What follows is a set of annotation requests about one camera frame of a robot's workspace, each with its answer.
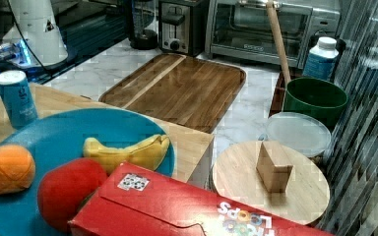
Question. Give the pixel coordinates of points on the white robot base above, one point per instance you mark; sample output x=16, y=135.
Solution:
x=36, y=33

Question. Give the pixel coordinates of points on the dark wooden cutting board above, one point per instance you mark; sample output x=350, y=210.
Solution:
x=179, y=89

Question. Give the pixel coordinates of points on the plush yellow banana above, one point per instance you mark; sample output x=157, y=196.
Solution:
x=148, y=153

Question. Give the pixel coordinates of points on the black silver toaster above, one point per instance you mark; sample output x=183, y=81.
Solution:
x=182, y=26

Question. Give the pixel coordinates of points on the red cereal box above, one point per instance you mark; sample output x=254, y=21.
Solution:
x=134, y=201

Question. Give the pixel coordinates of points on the silver toaster oven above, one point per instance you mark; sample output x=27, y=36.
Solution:
x=241, y=28

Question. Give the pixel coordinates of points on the green pot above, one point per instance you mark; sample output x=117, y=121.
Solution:
x=316, y=98

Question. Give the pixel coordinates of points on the blue plate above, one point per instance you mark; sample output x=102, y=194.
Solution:
x=58, y=139

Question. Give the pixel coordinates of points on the white blue plastic bottle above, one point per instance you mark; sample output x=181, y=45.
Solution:
x=321, y=59

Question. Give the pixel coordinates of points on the plush red apple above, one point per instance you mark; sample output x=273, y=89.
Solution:
x=62, y=190

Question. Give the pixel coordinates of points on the blue salt canister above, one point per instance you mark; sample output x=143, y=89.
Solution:
x=17, y=98

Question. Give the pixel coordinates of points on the plush orange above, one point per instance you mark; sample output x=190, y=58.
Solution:
x=17, y=169

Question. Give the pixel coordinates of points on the round wooden lid with handle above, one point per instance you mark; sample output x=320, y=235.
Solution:
x=274, y=178

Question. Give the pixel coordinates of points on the wooden rolling pin handle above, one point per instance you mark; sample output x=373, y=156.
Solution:
x=277, y=35

